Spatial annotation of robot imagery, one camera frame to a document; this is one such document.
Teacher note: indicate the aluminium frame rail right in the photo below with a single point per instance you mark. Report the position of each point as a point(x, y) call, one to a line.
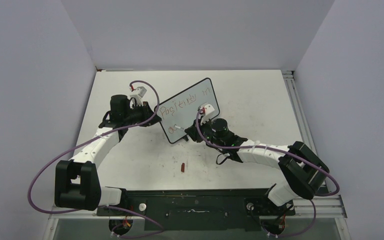
point(290, 83)

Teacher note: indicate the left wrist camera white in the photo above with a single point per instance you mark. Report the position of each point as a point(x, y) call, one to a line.
point(137, 95)

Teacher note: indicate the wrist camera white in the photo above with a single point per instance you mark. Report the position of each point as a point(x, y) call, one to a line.
point(206, 112)
point(137, 95)

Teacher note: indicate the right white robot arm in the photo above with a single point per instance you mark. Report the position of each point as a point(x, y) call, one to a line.
point(303, 171)

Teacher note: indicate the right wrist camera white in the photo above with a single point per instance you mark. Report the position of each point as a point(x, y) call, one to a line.
point(206, 112)

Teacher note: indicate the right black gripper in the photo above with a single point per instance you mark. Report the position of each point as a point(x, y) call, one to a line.
point(193, 132)

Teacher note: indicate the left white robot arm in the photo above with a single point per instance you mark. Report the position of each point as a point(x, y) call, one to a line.
point(77, 183)

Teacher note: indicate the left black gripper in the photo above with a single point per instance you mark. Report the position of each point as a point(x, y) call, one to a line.
point(145, 110)

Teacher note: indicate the small black-framed whiteboard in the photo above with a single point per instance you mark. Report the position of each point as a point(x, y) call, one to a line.
point(181, 109)

